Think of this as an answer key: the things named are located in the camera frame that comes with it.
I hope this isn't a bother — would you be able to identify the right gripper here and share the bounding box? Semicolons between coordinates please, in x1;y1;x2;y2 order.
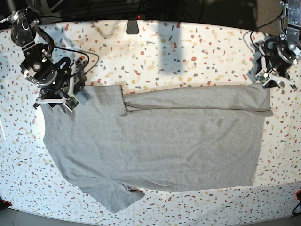
33;57;87;110

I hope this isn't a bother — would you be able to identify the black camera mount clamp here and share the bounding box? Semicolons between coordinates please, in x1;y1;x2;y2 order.
126;20;139;35

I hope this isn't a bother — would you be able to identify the terrazzo pattern table cloth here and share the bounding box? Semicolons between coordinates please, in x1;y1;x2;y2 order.
0;21;301;226

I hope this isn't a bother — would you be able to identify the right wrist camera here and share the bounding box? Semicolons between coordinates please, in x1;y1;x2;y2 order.
64;96;79;112

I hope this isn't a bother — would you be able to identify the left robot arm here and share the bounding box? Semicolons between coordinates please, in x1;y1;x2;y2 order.
251;0;301;90

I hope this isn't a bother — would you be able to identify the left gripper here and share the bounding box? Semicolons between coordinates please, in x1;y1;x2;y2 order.
255;39;297;91

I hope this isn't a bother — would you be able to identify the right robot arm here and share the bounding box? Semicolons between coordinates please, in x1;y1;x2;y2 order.
1;1;88;112

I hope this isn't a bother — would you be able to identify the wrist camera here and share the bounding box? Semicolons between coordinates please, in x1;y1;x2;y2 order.
255;71;271;88
64;96;79;112

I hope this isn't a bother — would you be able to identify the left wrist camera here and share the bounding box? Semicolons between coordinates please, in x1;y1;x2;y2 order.
255;71;271;88

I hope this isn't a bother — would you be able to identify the grey T-shirt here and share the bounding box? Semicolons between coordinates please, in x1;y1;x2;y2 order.
41;84;273;213

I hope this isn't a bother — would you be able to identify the red clamp right corner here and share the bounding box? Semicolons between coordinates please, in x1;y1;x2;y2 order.
295;190;301;202

